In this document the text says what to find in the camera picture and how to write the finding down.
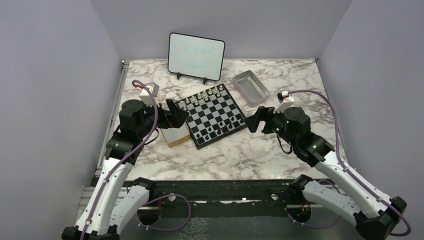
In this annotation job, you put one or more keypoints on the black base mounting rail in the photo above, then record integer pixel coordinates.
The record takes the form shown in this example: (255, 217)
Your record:
(220, 198)

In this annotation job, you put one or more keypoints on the row of white chess pieces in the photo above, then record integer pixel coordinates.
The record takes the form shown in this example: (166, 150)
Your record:
(217, 97)

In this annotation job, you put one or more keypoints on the silver pink metal tin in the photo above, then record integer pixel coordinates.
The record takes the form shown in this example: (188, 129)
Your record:
(250, 88)

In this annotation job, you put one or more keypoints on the gold metal tin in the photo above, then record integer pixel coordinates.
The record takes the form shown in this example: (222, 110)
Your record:
(176, 136)

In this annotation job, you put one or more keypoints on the small whiteboard on stand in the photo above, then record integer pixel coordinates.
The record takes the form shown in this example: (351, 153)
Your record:
(195, 56)

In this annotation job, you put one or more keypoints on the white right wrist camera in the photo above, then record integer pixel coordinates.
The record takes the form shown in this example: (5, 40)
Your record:
(285, 101)

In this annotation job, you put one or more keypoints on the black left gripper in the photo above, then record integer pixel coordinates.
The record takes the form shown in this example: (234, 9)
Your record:
(174, 117)

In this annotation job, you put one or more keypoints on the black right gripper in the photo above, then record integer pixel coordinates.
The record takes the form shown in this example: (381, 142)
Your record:
(261, 114)

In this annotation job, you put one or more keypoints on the black white chessboard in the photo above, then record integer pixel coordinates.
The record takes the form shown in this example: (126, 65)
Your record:
(200, 120)

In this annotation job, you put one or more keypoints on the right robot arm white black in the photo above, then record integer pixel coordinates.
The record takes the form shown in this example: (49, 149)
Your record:
(373, 213)

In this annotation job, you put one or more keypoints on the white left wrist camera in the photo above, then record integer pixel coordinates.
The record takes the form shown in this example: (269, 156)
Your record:
(148, 95)

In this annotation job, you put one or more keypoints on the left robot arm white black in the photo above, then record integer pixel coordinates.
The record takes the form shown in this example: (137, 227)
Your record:
(104, 217)

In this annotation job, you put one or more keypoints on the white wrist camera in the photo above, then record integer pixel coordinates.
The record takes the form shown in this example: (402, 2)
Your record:
(285, 101)
(148, 95)

